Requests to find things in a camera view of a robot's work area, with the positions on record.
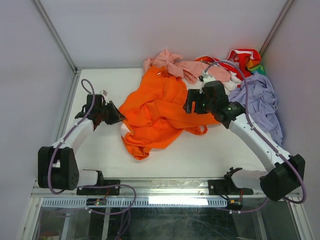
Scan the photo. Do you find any orange zip jacket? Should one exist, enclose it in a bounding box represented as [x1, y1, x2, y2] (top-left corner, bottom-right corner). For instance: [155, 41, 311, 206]
[119, 66, 218, 160]

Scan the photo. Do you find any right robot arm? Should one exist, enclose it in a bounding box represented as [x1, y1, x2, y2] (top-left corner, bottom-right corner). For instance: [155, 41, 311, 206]
[183, 81, 306, 202]

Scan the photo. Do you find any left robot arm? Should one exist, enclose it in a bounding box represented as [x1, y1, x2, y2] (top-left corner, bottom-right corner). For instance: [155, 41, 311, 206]
[37, 94, 125, 195]

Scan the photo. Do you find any pink garment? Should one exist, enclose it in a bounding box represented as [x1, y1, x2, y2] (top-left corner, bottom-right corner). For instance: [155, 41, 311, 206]
[142, 48, 231, 85]

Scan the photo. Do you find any red white garment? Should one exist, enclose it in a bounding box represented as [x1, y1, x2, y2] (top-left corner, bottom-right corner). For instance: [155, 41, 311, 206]
[195, 48, 261, 94]

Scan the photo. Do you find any lavender shirt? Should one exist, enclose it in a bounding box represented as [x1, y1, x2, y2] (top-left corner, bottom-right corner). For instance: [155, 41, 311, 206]
[228, 73, 283, 146]

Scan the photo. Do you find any rainbow coloured cloth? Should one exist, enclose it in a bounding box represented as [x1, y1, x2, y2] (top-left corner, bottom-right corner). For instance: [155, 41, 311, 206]
[246, 54, 267, 76]

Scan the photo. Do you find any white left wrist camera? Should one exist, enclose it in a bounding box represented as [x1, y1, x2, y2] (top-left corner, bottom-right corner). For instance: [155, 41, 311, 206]
[99, 89, 108, 100]

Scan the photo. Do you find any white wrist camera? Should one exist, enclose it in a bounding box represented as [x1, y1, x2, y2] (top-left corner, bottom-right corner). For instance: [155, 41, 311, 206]
[198, 71, 208, 83]
[99, 89, 108, 100]

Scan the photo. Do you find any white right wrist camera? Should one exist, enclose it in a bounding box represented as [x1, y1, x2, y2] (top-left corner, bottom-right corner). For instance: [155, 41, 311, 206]
[198, 71, 208, 83]

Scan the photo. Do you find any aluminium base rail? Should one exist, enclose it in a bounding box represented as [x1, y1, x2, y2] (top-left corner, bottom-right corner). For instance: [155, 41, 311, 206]
[31, 176, 301, 200]

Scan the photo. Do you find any slotted cable duct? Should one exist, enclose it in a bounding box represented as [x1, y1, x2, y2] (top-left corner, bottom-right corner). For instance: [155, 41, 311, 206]
[42, 195, 228, 208]

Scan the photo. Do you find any right aluminium frame post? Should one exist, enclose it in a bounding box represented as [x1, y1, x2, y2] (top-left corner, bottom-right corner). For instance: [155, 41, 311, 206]
[259, 0, 296, 57]

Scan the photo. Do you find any aluminium frame post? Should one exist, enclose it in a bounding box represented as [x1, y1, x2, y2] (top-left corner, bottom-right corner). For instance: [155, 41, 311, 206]
[259, 0, 296, 57]
[31, 0, 78, 74]

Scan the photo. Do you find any left aluminium frame post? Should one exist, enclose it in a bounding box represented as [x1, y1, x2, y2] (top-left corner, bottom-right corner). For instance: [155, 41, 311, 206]
[31, 0, 78, 74]

